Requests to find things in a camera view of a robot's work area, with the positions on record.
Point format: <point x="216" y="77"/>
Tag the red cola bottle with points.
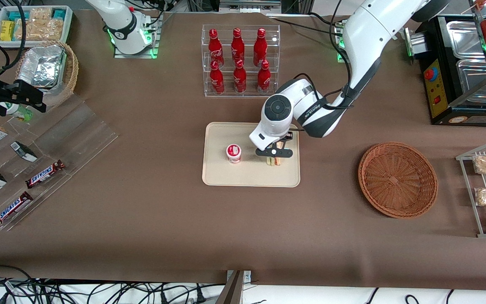
<point x="263" y="80"/>
<point x="214" y="44"/>
<point x="237" y="42"/>
<point x="239" y="80"/>
<point x="260" y="44"/>
<point x="217" y="80"/>

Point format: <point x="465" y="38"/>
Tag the plastic-wrapped triangle sandwich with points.
<point x="274" y="163"/>

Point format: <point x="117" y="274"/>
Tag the green white small bottle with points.
<point x="17" y="112"/>

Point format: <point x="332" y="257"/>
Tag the white plastic snack bin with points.
<point x="68" y="25"/>

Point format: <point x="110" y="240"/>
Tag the black food warmer appliance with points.
<point x="458" y="115"/>

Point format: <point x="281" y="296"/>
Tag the teal snack pack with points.
<point x="59" y="14"/>
<point x="17" y="16"/>

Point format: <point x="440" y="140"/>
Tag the clear acrylic bottle rack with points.
<point x="247" y="95"/>

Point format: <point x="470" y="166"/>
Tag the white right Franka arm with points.
<point x="120" y="21"/>

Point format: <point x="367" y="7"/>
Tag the metal table bracket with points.
<point x="238" y="280"/>

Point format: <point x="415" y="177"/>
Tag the aluminium frame profile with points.
<point x="249" y="5"/>

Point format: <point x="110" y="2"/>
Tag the beige cracker packs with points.
<point x="40" y="27"/>

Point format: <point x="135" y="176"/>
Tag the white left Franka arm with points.
<point x="365" y="33"/>

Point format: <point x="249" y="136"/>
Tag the beige plastic serving tray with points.
<point x="226" y="177"/>

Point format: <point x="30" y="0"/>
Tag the steel warmer tray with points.
<point x="479" y="80"/>
<point x="462" y="40"/>

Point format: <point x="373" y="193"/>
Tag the yellow snack pack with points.
<point x="7" y="30"/>

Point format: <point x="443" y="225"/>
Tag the Snickers chocolate bar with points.
<point x="45" y="174"/>
<point x="12" y="210"/>

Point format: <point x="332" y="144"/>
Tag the clear acrylic display stand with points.
<point x="78" y="135"/>

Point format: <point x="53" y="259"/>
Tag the brown round wicker basket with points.
<point x="397" y="181"/>

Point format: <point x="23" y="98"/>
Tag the red white yogurt cup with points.
<point x="234" y="153"/>

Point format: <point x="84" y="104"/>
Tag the aluminium foil containers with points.
<point x="42" y="67"/>

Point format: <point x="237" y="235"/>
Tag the tan wicker basket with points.
<point x="72" y="71"/>

